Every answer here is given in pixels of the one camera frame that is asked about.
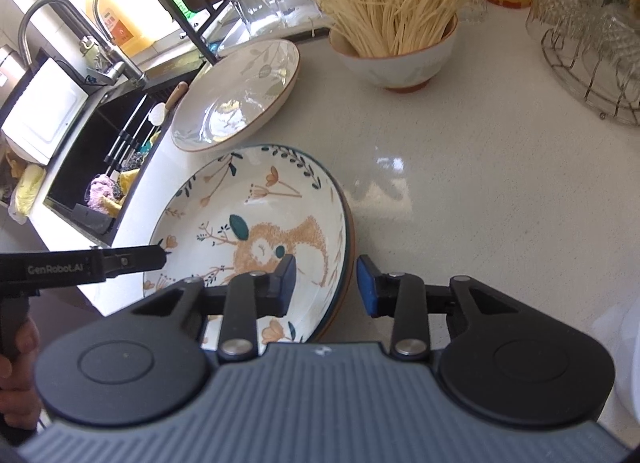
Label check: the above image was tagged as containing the floral fox pattern plate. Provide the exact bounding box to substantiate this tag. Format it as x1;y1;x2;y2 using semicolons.
143;145;355;348

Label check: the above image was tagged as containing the leaf pattern cream plate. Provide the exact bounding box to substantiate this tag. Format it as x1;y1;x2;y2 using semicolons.
170;38;300;152

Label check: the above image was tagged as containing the black kitchen sink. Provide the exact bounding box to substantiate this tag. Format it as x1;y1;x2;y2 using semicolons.
44;52;205;245

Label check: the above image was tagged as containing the steel kitchen faucet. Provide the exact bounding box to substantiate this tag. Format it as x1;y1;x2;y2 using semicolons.
15;0;148;85

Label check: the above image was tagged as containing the person's left hand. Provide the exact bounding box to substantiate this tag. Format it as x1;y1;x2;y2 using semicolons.
0;317;42;431

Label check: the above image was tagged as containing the white cutting board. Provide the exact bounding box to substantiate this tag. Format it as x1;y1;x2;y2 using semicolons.
1;58;88;165

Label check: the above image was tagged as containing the ceramic bowl holding noodles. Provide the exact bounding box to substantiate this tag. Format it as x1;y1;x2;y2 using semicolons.
329;16;459;94

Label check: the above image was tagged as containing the clear drinking glass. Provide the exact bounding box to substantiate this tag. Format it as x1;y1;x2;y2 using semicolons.
230;0;281;38

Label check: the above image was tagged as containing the upturned crystal glass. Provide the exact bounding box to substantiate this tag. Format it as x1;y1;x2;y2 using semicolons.
525;0;602;43

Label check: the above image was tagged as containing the wire glass rack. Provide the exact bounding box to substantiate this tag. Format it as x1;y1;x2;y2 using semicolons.
540;29;639;127

